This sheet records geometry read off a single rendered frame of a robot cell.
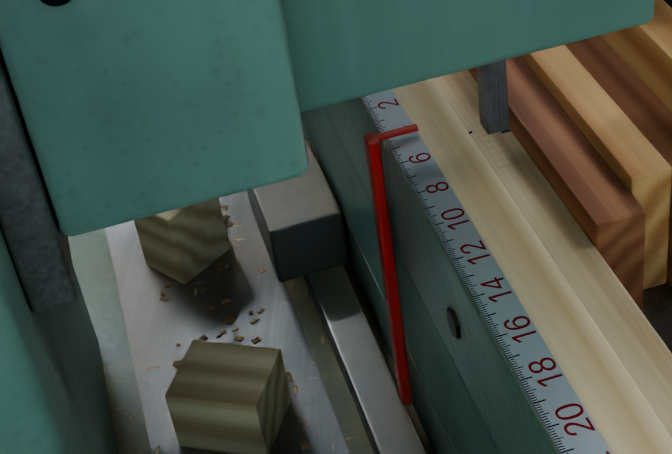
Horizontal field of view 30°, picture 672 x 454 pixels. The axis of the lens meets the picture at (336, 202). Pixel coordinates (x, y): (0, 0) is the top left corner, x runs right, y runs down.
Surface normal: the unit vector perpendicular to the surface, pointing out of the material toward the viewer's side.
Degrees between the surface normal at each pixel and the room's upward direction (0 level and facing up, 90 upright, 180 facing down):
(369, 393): 0
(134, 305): 0
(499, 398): 90
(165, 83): 90
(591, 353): 0
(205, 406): 90
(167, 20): 90
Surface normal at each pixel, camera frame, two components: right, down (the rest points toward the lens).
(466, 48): 0.26, 0.56
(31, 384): 0.86, 0.21
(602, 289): -0.12, -0.79
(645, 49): -0.96, 0.26
